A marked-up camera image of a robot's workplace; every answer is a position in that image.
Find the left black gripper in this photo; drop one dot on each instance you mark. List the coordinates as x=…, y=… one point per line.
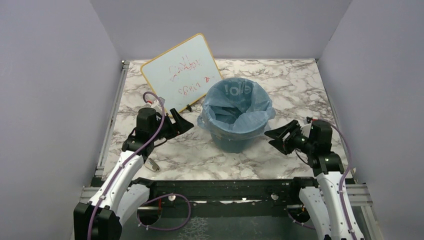
x=180, y=126

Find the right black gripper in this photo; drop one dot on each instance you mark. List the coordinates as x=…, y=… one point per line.
x=284, y=146

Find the teal plastic trash bin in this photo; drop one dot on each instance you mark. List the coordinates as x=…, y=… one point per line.
x=236, y=141

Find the blue plastic trash bag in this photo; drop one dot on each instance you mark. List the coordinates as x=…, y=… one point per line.
x=236, y=108

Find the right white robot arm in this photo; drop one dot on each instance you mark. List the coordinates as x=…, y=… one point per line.
x=325, y=194

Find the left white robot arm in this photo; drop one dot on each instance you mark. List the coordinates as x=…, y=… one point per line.
x=105, y=213

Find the small grey eraser block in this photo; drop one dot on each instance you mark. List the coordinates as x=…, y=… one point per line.
x=152, y=165

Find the yellow framed whiteboard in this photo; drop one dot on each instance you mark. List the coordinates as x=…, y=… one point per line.
x=183, y=74

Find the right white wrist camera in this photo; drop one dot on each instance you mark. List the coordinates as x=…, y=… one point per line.
x=306, y=127

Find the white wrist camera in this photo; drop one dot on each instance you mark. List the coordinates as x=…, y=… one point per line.
x=155, y=103
x=306, y=127

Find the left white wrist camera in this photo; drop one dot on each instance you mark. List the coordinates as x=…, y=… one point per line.
x=155, y=103

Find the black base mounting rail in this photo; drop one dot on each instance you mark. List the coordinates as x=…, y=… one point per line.
x=216, y=199

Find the aluminium table frame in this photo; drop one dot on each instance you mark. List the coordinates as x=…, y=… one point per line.
x=103, y=152

